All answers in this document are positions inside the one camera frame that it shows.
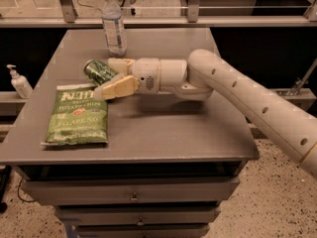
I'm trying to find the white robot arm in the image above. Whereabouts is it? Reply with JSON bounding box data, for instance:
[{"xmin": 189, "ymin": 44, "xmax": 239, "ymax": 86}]
[{"xmin": 94, "ymin": 49, "xmax": 317, "ymax": 178}]

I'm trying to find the green jalapeno chip bag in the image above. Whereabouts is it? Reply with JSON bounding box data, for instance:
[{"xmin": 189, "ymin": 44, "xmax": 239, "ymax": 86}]
[{"xmin": 44, "ymin": 83, "xmax": 108, "ymax": 146}]

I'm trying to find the bottom grey drawer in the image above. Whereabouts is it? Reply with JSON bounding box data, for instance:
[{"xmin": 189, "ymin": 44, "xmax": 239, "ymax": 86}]
[{"xmin": 76, "ymin": 224, "xmax": 209, "ymax": 238}]

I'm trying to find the black floor cable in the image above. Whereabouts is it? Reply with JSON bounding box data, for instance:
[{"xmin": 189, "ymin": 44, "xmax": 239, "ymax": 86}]
[{"xmin": 17, "ymin": 178, "xmax": 37, "ymax": 204}]

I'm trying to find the grey drawer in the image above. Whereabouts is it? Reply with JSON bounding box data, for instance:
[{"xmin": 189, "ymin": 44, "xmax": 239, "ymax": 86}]
[
  {"xmin": 22, "ymin": 177, "xmax": 240, "ymax": 205},
  {"xmin": 76, "ymin": 224, "xmax": 209, "ymax": 238},
  {"xmin": 55, "ymin": 204, "xmax": 220, "ymax": 226}
]

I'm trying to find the green soda can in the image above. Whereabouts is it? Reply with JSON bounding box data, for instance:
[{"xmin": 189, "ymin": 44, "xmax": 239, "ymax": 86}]
[{"xmin": 83, "ymin": 59, "xmax": 117, "ymax": 86}]

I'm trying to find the top grey drawer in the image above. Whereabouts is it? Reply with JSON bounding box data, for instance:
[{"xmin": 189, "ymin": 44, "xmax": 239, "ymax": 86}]
[{"xmin": 22, "ymin": 177, "xmax": 240, "ymax": 205}]

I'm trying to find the middle grey drawer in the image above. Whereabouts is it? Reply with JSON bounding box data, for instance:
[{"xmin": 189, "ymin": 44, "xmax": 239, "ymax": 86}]
[{"xmin": 55, "ymin": 204, "xmax": 220, "ymax": 226}]

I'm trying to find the clear plastic water bottle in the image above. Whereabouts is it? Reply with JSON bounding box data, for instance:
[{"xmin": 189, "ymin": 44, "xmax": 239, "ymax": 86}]
[{"xmin": 101, "ymin": 0, "xmax": 127, "ymax": 58}]

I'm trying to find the grey drawer cabinet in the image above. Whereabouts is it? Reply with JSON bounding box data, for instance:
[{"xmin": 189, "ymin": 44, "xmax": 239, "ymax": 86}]
[{"xmin": 0, "ymin": 27, "xmax": 261, "ymax": 238}]

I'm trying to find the white pump sanitizer bottle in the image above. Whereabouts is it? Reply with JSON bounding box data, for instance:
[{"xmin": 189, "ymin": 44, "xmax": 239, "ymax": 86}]
[{"xmin": 7, "ymin": 64, "xmax": 33, "ymax": 99}]

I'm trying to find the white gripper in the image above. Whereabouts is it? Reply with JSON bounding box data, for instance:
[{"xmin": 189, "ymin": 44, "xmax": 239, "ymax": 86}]
[{"xmin": 94, "ymin": 58, "xmax": 160, "ymax": 100}]

